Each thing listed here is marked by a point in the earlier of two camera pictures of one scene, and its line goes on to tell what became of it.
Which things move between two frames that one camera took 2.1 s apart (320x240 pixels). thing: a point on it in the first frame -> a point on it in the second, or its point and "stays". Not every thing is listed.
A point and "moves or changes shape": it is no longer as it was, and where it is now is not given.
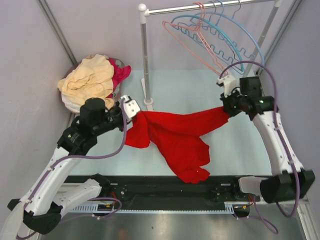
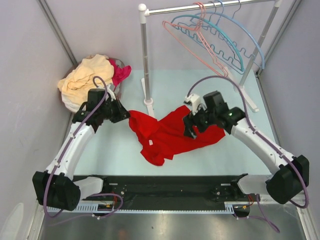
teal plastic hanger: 207,21 stays
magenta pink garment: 120,73 stays
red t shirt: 179,135 moves or changes shape
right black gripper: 225,101 -> 188,121
